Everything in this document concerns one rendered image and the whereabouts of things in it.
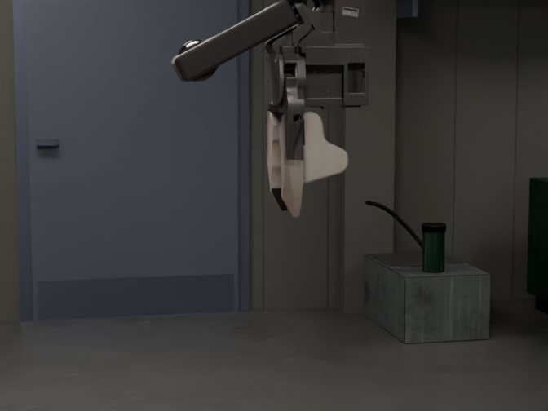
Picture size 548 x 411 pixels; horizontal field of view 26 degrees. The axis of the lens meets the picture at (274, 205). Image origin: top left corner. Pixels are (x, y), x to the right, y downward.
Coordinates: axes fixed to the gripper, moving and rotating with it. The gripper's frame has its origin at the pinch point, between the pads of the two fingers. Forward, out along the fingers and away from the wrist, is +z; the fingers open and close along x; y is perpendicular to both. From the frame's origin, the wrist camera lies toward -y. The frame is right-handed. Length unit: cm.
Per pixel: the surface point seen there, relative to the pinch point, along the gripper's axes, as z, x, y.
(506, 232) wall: 94, 585, 270
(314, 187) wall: 63, 584, 147
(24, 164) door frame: 45, 581, -23
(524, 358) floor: 136, 443, 222
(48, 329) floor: 136, 558, -13
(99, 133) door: 28, 579, 19
